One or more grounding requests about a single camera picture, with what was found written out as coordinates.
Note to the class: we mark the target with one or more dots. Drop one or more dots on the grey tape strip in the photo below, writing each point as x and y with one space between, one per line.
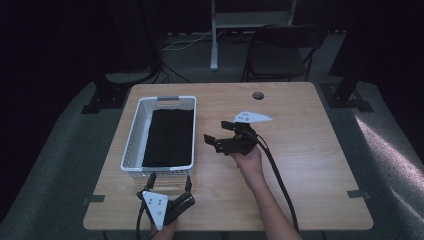
358 193
95 199

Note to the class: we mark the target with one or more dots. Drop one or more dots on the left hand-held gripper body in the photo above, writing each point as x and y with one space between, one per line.
156 205

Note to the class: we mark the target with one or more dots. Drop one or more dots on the person's left hand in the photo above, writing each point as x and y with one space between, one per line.
165 232

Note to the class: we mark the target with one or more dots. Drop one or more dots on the black stand base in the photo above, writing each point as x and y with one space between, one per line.
111 91
346 96

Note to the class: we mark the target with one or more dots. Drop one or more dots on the white plastic basket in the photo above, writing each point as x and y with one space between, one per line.
140 140

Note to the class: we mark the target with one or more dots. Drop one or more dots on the black folding chair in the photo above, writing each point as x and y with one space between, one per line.
278 60

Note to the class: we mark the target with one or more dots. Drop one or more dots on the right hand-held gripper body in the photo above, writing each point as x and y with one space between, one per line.
238 145

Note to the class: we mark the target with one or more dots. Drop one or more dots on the person's right hand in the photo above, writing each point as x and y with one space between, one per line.
251 166

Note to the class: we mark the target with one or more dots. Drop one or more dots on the black cloth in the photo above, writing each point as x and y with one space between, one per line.
170 138

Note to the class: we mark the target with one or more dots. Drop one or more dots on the grey metal stand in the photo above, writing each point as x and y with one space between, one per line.
214 43

